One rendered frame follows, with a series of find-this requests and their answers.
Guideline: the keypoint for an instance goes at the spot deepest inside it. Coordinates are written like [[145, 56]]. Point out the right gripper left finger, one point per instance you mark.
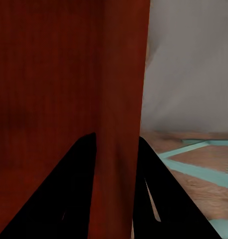
[[60, 207]]

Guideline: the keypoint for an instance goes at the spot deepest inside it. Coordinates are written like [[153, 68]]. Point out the storage box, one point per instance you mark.
[[69, 68]]

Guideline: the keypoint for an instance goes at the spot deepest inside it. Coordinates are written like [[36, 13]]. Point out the standing mirror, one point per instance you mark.
[[220, 178]]

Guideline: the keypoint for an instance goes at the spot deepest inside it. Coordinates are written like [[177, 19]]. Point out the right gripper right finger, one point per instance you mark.
[[180, 217]]

